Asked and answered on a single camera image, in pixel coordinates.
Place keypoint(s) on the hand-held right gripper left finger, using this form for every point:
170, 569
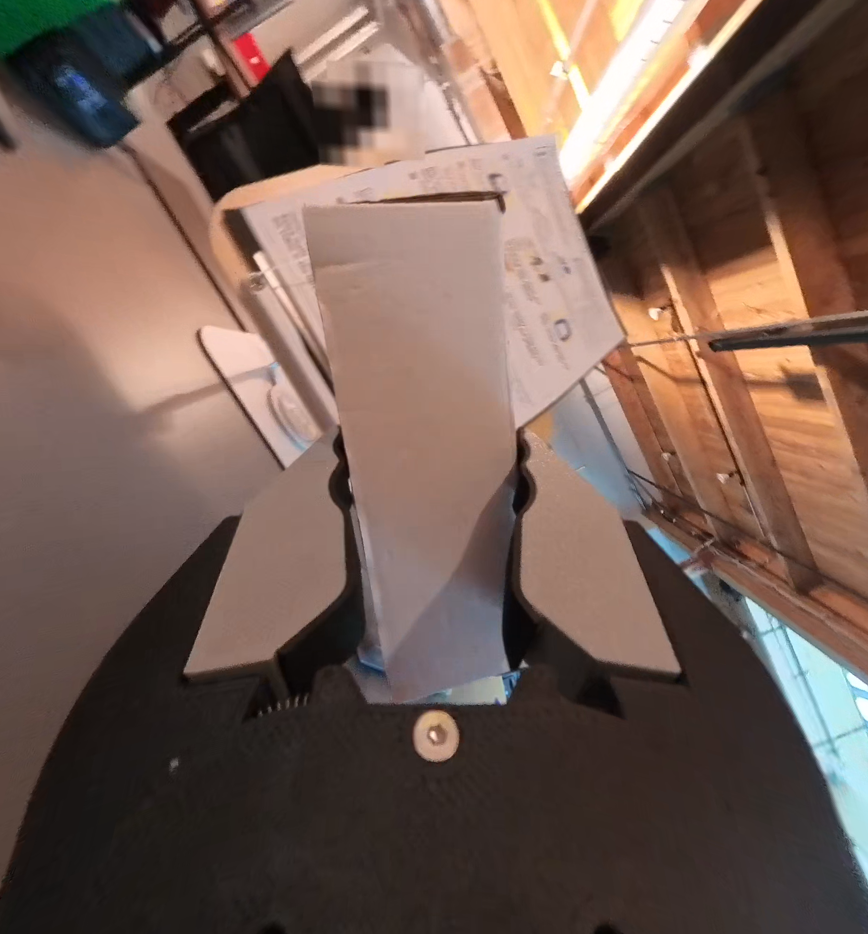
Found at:
273, 584

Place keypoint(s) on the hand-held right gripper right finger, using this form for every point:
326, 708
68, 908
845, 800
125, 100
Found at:
587, 584

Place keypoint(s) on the white cardboard mailer box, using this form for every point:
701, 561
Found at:
419, 365

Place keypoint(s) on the green plastic bin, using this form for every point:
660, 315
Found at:
25, 22

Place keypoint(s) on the printed instruction sheet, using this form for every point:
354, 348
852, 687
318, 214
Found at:
551, 292

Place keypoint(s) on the black metal bar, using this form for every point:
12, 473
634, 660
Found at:
806, 332

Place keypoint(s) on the black mesh office chair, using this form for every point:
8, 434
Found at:
259, 131

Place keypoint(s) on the red storage bin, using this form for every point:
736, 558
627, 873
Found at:
250, 57

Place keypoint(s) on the black device with small screen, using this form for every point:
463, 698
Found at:
76, 87

